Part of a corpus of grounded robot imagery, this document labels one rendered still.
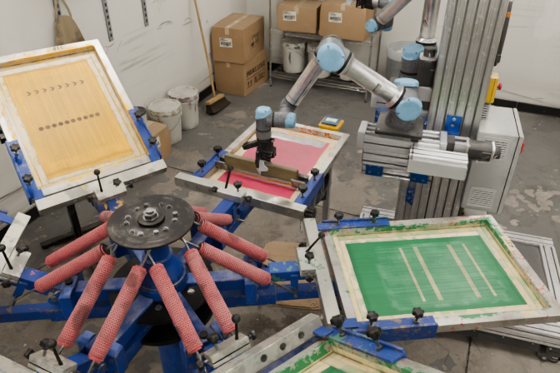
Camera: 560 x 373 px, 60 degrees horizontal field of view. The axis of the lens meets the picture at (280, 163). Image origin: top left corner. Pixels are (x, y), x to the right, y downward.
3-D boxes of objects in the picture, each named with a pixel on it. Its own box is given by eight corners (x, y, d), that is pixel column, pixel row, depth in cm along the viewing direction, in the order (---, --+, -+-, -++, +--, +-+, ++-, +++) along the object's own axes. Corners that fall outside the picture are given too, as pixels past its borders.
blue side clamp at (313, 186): (314, 181, 254) (314, 170, 251) (323, 183, 253) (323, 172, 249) (292, 214, 231) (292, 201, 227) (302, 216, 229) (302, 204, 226)
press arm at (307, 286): (466, 278, 205) (468, 267, 202) (472, 288, 200) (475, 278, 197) (167, 301, 195) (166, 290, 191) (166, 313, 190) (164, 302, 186)
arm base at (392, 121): (417, 118, 246) (419, 100, 240) (414, 131, 233) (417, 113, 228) (387, 114, 249) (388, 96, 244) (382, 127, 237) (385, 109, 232)
